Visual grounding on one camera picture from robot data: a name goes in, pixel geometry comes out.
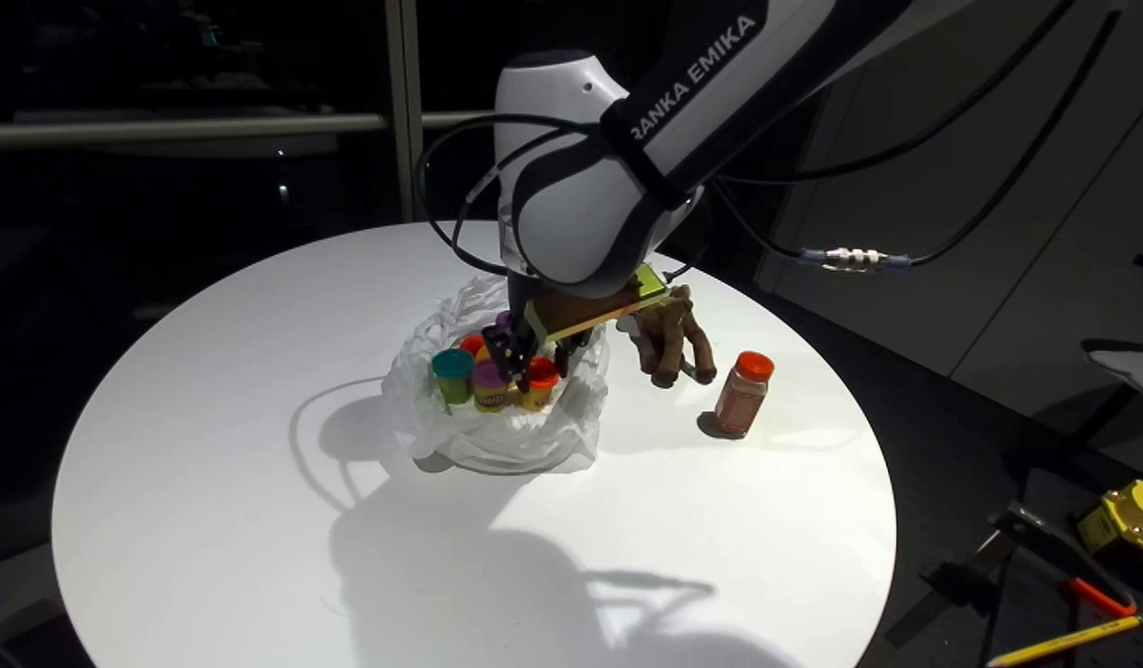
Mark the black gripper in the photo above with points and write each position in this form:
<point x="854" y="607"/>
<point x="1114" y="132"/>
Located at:
<point x="522" y="321"/>

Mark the yellow device on floor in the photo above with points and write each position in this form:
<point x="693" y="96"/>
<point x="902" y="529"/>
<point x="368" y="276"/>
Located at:
<point x="1131" y="521"/>

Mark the grey horizontal handrail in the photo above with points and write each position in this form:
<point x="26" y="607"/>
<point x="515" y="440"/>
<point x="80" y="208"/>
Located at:
<point x="177" y="127"/>

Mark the yellow stick on floor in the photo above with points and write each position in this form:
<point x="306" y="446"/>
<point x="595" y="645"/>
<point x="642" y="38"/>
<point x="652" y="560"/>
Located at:
<point x="1065" y="639"/>

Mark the green play-doh tub pink lid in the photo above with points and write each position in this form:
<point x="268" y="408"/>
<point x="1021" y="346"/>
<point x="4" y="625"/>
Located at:
<point x="491" y="389"/>

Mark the play-doh tub with orange lid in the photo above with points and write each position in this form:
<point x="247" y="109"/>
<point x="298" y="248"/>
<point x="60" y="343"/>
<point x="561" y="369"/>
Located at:
<point x="541" y="382"/>

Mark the spice jar with orange lid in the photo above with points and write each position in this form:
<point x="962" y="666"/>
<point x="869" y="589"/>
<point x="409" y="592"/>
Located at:
<point x="743" y="396"/>

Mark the brown plush moose toy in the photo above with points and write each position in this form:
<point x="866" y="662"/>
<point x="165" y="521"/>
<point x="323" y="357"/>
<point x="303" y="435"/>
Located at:
<point x="668" y="341"/>

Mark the play-doh tub with teal lid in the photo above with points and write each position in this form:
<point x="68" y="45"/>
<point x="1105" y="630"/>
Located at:
<point x="449" y="374"/>

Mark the grey window frame post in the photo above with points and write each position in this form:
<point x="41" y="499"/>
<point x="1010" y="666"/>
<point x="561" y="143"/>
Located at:
<point x="405" y="113"/>

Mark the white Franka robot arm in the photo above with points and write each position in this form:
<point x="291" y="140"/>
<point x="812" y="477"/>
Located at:
<point x="646" y="134"/>

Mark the white crumpled plastic bag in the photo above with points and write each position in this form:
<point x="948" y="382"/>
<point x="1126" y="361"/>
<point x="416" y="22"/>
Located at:
<point x="511" y="427"/>

